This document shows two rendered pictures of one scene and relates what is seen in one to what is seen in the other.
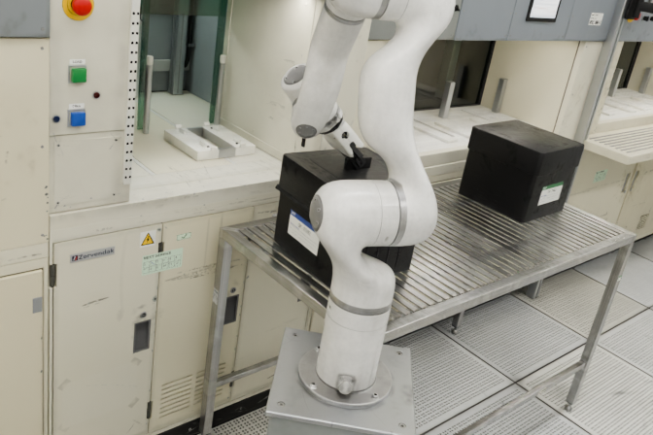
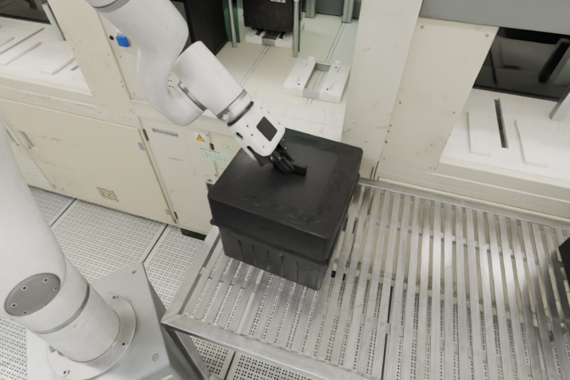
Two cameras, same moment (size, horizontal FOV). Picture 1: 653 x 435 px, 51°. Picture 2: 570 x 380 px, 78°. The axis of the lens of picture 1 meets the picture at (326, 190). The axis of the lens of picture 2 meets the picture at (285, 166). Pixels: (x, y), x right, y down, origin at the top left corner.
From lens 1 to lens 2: 150 cm
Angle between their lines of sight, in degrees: 55
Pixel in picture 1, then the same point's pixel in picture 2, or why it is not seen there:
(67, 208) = (141, 98)
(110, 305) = (186, 165)
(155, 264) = (210, 155)
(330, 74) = (144, 68)
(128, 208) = not seen: hidden behind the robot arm
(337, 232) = not seen: outside the picture
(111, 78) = not seen: hidden behind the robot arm
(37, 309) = (142, 148)
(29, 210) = (117, 92)
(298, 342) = (125, 279)
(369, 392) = (71, 366)
